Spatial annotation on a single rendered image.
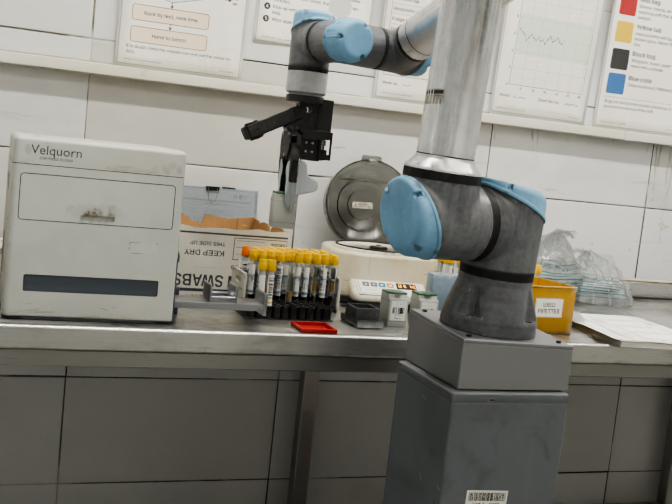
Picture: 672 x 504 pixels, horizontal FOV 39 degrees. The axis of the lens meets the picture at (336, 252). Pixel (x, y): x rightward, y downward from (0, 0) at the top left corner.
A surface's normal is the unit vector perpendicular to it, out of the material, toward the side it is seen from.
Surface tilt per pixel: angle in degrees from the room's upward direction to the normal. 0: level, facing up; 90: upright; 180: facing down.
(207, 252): 86
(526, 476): 90
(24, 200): 90
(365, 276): 90
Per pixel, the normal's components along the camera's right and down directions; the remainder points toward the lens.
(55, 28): 0.34, 0.14
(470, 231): 0.50, 0.28
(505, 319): 0.22, -0.14
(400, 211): -0.86, 0.07
